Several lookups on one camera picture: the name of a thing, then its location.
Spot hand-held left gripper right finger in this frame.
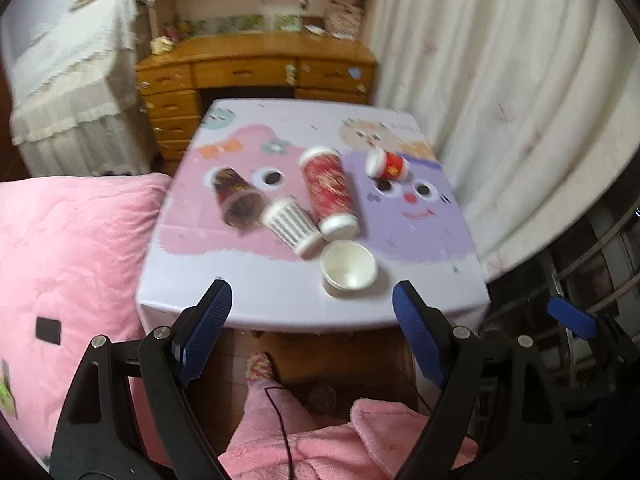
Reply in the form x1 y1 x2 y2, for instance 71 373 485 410
392 280 574 480

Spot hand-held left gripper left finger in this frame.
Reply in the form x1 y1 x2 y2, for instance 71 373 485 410
49 279 233 480

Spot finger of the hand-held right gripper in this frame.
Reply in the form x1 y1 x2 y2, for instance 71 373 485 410
546 296 640 376

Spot plain white paper cup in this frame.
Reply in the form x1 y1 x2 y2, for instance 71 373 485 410
320 240 378 293

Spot dark brown paper cup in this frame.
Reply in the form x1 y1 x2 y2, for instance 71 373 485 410
207 166 264 230

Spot white striped paper cup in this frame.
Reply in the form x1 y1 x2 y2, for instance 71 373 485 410
259 195 325 260

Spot tall red patterned paper cup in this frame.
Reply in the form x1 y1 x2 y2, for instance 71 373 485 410
298 146 360 240

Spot small red and white cup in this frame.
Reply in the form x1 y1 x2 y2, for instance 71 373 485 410
365 149 408 182

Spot dark metal rack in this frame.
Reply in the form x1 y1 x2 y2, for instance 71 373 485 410
479 199 640 413

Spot knitted patterned slipper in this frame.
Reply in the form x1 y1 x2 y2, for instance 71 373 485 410
246 351 276 387

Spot cartoon printed tablecloth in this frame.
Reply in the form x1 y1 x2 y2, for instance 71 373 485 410
136 99 492 333

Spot person's pink pyjama legs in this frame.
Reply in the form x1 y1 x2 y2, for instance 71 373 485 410
217 384 481 480

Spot pink fluffy blanket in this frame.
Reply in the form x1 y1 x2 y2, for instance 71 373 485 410
0 172 173 467

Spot white curtain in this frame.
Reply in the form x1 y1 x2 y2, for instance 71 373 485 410
367 0 640 282

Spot wooden desk with drawers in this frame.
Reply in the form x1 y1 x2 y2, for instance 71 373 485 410
135 30 378 162

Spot white lace bed cover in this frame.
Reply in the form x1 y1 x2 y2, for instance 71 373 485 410
0 0 155 179

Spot patterned paper bag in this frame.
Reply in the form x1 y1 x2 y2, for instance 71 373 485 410
325 0 363 41

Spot wooden desk hutch shelf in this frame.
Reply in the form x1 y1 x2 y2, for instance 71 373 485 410
146 0 382 41

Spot black cable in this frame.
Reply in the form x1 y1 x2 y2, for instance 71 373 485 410
263 386 297 480

